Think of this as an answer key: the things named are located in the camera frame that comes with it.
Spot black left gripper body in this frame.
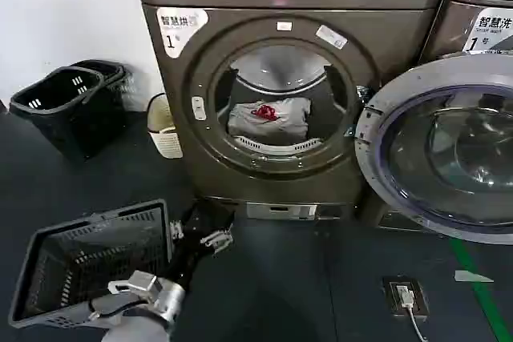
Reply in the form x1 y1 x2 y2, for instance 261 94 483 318
169 231 211 292

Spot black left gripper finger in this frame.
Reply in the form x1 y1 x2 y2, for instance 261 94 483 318
168 200 210 243
198 207 237 256

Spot cream plastic basket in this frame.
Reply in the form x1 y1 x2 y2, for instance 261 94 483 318
146 92 185 159

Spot black slotted laundry basket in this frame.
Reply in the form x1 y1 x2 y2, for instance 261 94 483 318
7 198 178 329

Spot grey garment with red print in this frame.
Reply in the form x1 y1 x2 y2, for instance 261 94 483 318
227 97 313 144

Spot black plastic laundry basket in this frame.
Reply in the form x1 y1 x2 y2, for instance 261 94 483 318
8 66 110 162
68 58 136 119

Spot grey dryer with round opening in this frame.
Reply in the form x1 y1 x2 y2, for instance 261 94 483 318
128 0 460 223

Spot floor power socket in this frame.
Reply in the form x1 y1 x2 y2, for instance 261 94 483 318
382 275 430 317

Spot round glass dryer door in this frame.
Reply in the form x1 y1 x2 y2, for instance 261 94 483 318
353 54 513 245

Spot pale floor tape piece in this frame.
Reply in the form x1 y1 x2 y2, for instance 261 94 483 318
453 269 495 284

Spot green floor tape line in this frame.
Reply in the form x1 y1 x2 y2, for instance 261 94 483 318
447 236 513 342

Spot grey washing machine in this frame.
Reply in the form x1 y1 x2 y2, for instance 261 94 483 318
366 0 513 235

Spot white plug cable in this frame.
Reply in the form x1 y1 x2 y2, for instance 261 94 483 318
394 283 426 342

